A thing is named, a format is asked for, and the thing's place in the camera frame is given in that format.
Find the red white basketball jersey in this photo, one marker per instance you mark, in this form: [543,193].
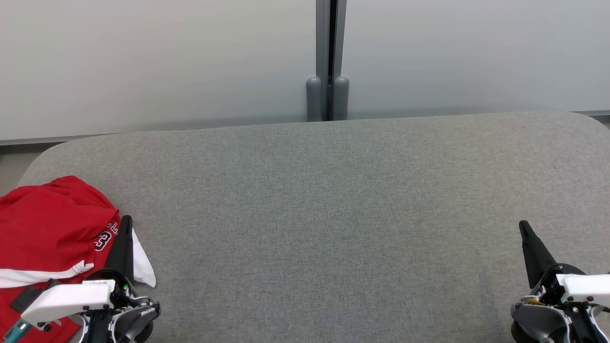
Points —
[47,224]

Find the grey partition bottom rail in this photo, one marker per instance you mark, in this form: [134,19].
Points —
[19,141]
[595,113]

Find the grey metal partition post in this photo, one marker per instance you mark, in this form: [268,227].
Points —
[340,38]
[322,38]

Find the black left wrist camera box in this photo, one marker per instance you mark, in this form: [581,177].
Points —
[26,299]

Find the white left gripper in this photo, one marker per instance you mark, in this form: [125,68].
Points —
[66,300]

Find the grey cylindrical partition foot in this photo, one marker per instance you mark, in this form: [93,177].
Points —
[314,100]
[341,100]

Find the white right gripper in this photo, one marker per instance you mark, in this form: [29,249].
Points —
[586,288]

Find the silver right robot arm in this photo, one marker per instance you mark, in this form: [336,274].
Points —
[538,319]

